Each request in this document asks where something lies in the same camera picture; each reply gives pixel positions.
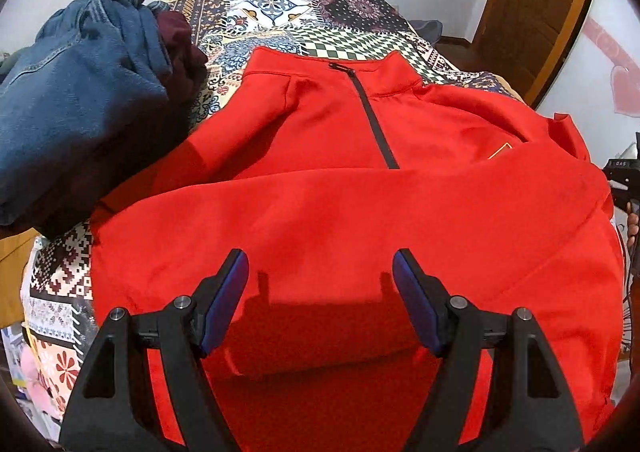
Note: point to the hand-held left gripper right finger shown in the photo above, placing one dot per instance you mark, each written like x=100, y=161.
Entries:
x=417, y=302

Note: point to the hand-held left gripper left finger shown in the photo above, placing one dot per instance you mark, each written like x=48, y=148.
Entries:
x=225, y=302

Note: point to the red zip-neck jacket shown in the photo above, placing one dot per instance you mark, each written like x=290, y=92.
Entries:
x=325, y=212

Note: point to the person's right hand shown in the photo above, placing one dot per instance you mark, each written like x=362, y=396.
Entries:
x=634, y=232

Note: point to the brown wooden door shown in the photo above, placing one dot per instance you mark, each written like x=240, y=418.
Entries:
x=535, y=7

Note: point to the brown cardboard box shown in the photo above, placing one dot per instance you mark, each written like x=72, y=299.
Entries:
x=12, y=272

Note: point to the grey cloth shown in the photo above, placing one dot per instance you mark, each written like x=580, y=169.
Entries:
x=430, y=29

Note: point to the dark maroon garment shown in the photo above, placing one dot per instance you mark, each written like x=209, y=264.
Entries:
x=182, y=57

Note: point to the blue denim jeans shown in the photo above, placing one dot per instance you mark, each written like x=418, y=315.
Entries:
x=65, y=102

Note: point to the patterned patchwork bed sheet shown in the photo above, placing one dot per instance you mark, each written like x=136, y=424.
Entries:
x=300, y=37

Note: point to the pink heart wall decal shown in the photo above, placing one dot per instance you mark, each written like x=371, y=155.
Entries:
x=620, y=77

